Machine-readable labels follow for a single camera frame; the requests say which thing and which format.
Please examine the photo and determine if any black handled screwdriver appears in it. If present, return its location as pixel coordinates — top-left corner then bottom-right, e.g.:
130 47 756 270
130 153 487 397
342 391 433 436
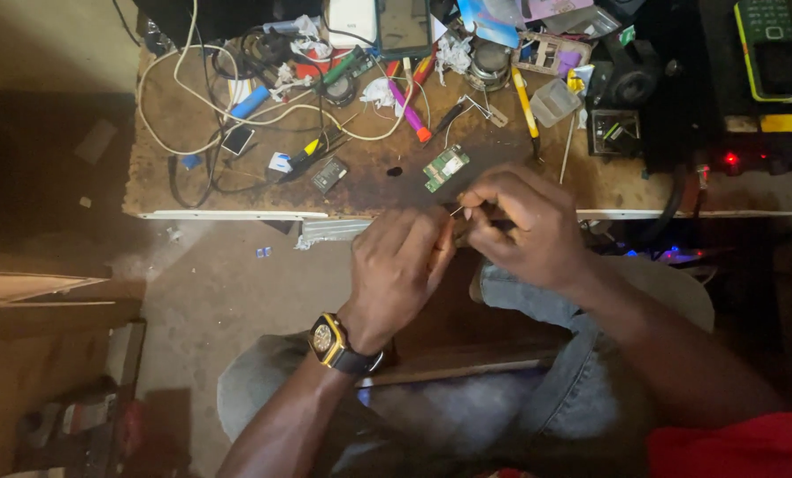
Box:
424 102 467 149

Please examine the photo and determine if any purple pen with orange tip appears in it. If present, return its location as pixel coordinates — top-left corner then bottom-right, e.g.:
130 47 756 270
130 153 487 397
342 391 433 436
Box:
385 76 433 144

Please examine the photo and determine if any black parts box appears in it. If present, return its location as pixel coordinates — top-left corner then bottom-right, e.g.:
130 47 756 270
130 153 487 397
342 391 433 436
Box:
586 109 643 159

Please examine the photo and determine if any long white cable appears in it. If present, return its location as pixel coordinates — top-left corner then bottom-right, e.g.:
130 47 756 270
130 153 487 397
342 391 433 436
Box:
136 0 414 158

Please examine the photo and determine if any person's right hand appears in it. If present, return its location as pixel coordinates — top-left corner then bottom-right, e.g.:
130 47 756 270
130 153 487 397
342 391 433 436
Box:
458 164 594 294

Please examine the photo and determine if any round black lens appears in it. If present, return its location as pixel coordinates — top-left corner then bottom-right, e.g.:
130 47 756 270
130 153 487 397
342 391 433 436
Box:
322 76 357 108

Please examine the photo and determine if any blue marker pen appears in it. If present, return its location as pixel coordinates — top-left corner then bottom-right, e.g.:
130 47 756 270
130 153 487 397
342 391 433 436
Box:
229 84 272 121

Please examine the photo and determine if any green circuit board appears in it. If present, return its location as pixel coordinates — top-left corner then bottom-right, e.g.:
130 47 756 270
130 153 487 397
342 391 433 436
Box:
423 144 471 194

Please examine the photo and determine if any person's left hand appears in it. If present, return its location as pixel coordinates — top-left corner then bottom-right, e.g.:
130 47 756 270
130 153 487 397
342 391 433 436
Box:
338 206 458 354

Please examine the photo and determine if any black phone battery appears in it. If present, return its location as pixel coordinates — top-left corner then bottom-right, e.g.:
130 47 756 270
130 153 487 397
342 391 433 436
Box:
311 157 349 196

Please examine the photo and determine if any black stand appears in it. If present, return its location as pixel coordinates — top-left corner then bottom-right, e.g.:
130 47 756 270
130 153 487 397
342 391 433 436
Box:
587 32 664 108

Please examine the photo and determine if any black bench power supply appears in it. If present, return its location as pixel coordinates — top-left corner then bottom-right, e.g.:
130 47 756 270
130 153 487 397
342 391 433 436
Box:
635 0 792 177

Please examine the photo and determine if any black bag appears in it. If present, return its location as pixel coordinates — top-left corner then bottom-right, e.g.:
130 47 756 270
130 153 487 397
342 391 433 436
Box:
133 0 324 46

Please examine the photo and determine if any clear plastic container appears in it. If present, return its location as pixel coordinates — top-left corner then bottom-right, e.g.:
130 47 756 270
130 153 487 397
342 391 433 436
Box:
529 77 582 129

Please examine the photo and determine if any yellow and black tool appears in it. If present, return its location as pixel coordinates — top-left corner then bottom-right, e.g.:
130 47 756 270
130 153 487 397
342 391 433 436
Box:
288 135 325 171

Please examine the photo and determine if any black smartphone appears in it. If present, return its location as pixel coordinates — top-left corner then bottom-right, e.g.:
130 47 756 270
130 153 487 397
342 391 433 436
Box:
375 0 433 61

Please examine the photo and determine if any yellow foil wrapper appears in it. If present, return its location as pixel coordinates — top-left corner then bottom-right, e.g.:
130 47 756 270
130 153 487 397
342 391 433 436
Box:
566 65 595 95

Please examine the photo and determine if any person's red shirt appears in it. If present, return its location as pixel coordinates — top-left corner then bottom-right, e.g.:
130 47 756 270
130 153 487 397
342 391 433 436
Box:
645 412 792 478

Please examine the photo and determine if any small black screen module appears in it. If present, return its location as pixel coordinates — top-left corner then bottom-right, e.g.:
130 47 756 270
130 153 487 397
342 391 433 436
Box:
220 124 256 158

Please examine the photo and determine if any blue plastic card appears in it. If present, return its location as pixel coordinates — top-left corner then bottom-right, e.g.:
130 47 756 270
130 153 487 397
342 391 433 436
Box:
457 0 521 49

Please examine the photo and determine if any thin white stick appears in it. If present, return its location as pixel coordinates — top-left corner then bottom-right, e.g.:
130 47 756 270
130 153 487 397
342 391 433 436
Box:
558 112 578 186

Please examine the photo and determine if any thick black hose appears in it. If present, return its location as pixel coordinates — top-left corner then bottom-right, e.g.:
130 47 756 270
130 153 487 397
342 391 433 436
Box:
640 165 693 245

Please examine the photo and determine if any gold and black wristwatch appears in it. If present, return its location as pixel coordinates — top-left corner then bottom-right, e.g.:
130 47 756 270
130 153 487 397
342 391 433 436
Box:
307 312 385 377

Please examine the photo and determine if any white power bank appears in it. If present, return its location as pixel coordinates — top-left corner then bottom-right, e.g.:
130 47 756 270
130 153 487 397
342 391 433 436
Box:
327 0 379 49

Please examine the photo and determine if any green handled screwdriver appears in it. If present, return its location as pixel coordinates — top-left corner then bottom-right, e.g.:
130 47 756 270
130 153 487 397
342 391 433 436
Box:
319 49 365 88

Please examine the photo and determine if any crumpled white tissue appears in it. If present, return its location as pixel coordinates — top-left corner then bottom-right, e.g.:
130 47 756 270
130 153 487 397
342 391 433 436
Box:
263 15 334 62
435 32 474 86
359 77 397 111
271 63 314 102

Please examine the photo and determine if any round metal tin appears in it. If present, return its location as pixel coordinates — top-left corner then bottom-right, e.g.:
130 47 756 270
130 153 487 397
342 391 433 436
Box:
465 40 514 93

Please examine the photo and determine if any green and black keypad phone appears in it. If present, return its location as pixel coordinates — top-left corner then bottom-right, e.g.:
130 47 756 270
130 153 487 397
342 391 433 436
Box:
732 0 792 104

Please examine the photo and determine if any yellow handled screwdriver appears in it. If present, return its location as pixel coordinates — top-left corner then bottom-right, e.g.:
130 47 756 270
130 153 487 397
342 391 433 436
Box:
509 64 544 162

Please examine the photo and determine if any compartment parts tray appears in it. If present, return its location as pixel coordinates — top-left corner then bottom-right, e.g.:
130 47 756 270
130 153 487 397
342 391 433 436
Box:
511 31 593 76

